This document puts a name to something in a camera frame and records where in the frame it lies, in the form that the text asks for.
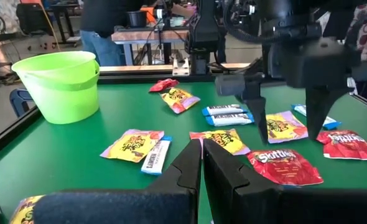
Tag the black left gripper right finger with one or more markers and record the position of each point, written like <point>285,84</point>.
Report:
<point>249,205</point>

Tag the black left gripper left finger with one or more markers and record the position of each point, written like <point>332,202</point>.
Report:
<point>171,205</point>

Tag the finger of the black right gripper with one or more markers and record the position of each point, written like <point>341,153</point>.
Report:
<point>318,109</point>
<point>260,118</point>

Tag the red Skittles candy packet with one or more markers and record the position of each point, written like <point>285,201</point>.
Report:
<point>164,84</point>
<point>284,166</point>
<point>350,144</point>

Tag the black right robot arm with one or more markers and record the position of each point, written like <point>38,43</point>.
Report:
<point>203,31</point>

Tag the white blue Hershey's bar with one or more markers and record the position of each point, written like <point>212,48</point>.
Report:
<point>156,155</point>
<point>331,123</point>
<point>230,119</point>
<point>224,109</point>

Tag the blue-legged wooden table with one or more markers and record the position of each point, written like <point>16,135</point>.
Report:
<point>152,34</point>

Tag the black pot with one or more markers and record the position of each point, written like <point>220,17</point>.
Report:
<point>137,18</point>

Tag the lime green plastic bucket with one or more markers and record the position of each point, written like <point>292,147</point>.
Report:
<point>59,87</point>

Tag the black office chair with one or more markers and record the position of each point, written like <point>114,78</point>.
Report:
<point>31,18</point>

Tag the white metal bracket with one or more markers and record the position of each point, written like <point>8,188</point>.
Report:
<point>181,67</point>

